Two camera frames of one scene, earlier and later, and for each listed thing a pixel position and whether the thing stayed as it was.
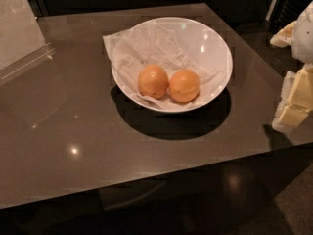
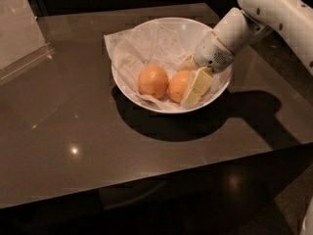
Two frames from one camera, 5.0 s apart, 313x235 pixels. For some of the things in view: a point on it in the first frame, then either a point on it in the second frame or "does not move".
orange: (184, 85) does not move
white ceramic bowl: (171, 64) does not move
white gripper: (303, 38) → (212, 55)
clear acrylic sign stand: (22, 39) does not move
